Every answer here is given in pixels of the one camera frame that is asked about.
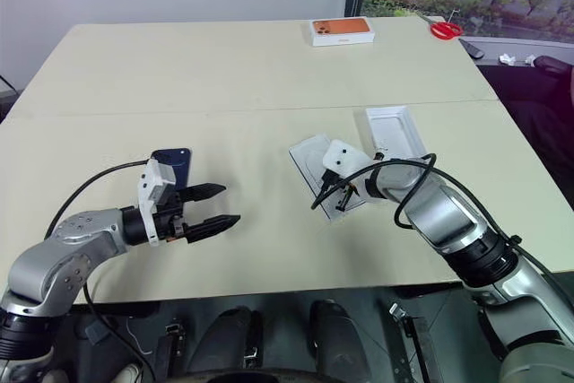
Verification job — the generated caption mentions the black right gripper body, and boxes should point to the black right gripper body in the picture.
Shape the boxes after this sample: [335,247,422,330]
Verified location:
[319,169,360,199]

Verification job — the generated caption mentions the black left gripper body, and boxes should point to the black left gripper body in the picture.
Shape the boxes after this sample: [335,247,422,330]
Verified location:
[153,185,190,245]

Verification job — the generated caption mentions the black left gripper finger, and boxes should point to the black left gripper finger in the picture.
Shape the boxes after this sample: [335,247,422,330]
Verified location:
[185,213,242,246]
[180,182,227,204]

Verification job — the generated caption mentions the white phone box tray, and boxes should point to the white phone box tray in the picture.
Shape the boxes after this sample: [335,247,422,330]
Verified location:
[364,105,428,161]

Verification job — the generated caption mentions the orange printed phone box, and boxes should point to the orange printed phone box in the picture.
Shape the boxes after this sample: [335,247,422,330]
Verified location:
[309,16,376,48]

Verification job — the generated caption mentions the dark blue smartphone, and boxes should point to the dark blue smartphone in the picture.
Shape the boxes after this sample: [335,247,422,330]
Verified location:
[150,147,195,192]

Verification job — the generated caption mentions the dark rounded shape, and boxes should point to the dark rounded shape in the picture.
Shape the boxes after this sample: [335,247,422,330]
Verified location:
[185,305,265,383]
[308,299,377,383]

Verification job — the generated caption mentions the black remote control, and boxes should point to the black remote control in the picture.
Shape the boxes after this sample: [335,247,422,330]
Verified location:
[458,38,486,60]

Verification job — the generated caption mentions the grey side table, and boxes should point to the grey side table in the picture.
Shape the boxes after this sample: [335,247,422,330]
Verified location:
[457,35,574,71]

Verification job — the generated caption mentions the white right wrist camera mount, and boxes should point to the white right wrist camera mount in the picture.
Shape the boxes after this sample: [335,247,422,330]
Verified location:
[322,137,372,183]

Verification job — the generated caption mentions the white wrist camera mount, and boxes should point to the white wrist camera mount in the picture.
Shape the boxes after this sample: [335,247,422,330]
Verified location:
[136,158,178,248]
[322,137,372,183]

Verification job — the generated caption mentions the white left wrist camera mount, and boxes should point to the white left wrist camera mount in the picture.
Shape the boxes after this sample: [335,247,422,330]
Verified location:
[136,158,178,248]

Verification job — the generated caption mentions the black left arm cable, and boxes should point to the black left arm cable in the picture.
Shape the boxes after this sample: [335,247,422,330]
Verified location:
[43,158,156,383]

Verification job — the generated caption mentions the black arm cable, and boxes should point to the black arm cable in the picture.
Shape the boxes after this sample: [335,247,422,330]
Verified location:
[43,158,156,383]
[310,152,574,312]

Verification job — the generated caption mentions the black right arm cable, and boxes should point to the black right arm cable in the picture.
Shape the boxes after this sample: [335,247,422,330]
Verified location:
[310,152,574,312]

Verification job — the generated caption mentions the metal strap bracket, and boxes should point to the metal strap bracket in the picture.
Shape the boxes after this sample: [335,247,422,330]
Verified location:
[387,301,446,383]

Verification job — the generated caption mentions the red handled scissors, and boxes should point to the red handled scissors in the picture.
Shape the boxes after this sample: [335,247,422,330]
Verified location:
[418,12,465,40]

